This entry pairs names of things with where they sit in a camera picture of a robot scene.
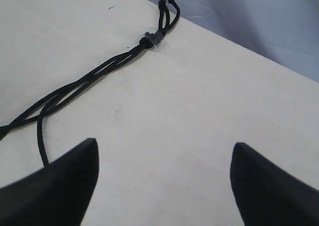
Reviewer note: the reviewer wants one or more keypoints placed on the dark grey plastic cable clamp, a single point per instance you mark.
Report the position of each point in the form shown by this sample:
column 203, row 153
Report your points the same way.
column 155, row 38

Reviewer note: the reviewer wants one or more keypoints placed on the grey fabric backdrop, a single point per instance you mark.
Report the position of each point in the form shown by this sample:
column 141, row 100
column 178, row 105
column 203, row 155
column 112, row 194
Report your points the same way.
column 284, row 31

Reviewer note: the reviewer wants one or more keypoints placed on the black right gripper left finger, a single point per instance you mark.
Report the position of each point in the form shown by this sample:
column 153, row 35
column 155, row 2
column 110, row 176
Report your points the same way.
column 56, row 195

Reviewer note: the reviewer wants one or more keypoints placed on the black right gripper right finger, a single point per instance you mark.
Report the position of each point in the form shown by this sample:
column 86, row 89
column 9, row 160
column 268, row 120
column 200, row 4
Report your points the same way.
column 266, row 195

